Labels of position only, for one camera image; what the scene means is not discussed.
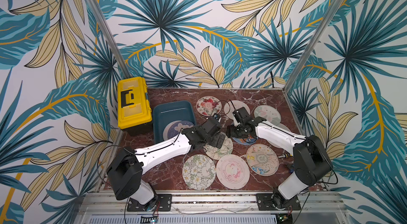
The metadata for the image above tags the yellow black screwdriver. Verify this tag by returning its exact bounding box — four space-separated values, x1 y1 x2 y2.
278 153 293 159

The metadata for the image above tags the unicorn on moon coaster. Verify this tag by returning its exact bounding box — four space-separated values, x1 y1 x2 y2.
224 100 251 122

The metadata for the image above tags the blue denim cartoon coaster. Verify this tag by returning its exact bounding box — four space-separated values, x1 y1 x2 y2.
232 137 257 146

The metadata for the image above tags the aluminium front rail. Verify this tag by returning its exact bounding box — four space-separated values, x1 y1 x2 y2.
78 190 348 216

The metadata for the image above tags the cream cat flower coaster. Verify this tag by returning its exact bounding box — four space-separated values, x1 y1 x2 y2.
268 124 291 149

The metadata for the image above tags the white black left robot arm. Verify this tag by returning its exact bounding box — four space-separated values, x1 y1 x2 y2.
107 113 225 208

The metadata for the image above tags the cream blue doodle coaster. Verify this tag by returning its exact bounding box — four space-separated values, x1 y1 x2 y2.
246 144 279 176

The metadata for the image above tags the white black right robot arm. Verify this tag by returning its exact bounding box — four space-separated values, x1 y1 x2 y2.
226 107 333 210

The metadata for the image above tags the teal plastic storage box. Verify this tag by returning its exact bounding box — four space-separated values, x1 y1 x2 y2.
153 101 196 143

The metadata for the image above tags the green outline bear coaster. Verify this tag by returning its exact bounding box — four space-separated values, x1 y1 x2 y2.
204 138 233 160

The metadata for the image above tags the yellow plastic toolbox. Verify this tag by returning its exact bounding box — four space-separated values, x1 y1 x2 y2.
118 77 153 137

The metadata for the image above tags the green white flower coaster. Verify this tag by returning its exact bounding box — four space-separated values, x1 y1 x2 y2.
182 154 216 191

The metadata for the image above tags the floral rose coaster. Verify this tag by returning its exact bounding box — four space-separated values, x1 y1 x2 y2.
195 96 222 116

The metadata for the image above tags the green bunny coaster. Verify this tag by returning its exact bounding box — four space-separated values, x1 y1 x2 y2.
253 105 282 125

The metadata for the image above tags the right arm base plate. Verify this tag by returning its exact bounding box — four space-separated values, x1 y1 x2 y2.
255 193 301 211

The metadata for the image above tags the silver aluminium corner post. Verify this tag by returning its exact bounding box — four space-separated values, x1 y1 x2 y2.
283 0 344 94

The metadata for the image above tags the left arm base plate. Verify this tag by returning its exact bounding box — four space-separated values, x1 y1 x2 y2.
126 194 173 213

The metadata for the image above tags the dark blue bunny coaster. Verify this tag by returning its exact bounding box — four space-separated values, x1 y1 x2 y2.
162 121 194 141

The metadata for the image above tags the silver aluminium left post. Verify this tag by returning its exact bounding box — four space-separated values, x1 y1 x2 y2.
86 0 132 78

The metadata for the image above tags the pink unicorn ring coaster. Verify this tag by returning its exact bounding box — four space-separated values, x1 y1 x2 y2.
216 154 250 190

